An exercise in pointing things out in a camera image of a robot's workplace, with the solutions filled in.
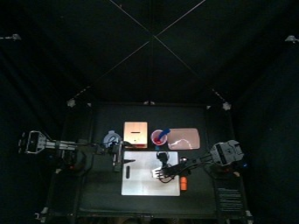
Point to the white printed label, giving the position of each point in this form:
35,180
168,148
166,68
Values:
230,199

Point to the black toy utensil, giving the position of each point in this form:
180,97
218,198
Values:
163,157

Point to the red cup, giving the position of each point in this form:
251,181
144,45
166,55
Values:
158,138

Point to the wooden box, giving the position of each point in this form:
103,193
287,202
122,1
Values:
135,134

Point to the orange marker pen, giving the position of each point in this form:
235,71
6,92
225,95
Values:
183,183

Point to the clear bluish round lid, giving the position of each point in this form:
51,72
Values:
112,138

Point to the white cutting board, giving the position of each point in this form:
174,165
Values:
144,183

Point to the blue toy spoon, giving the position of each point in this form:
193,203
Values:
164,133

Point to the silver frame bracket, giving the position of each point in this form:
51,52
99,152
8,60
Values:
148,102
291,38
15,37
71,102
226,106

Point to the pink rectangular plate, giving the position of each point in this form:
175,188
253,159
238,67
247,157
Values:
183,138

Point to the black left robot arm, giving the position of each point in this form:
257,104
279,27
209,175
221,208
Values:
54,144

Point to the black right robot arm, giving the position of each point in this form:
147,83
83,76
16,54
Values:
226,153

